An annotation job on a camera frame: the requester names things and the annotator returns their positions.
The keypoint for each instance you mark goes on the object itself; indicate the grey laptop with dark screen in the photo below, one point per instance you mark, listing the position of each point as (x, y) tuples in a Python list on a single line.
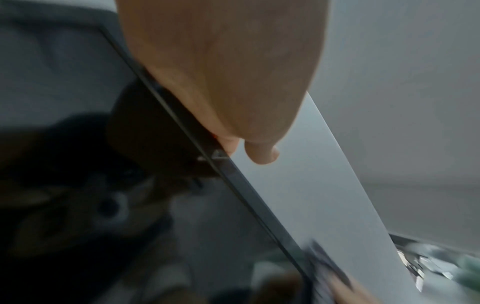
[(93, 178)]

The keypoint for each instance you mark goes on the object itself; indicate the person's right hand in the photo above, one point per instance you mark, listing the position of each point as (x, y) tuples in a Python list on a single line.
[(352, 294)]

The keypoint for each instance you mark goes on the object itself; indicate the person's left hand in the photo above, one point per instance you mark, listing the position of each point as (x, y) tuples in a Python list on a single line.
[(225, 65)]

